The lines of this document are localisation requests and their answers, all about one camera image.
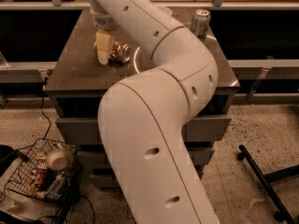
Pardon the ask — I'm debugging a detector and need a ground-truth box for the white bowl in basket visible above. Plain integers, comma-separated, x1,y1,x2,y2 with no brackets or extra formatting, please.
46,148,74,171

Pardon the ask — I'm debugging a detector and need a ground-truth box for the black wire basket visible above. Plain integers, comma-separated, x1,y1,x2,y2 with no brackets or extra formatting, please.
4,138,81,224

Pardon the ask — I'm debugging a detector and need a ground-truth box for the black chair base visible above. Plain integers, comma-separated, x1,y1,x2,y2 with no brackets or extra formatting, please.
236,145,299,224

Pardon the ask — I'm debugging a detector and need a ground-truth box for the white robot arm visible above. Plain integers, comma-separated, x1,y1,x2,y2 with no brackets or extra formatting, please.
90,0,220,224

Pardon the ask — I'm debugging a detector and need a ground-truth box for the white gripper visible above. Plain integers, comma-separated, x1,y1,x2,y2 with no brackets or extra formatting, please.
90,8,118,64

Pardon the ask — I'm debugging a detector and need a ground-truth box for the black cable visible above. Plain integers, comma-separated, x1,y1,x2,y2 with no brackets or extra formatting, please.
40,93,52,141

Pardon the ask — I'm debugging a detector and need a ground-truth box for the white and green soda can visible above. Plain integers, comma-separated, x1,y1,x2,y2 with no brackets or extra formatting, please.
191,8,210,38

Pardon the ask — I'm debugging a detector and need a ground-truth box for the clear plastic bottle in basket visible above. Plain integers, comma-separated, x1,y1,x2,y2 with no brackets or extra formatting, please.
45,172,67,201

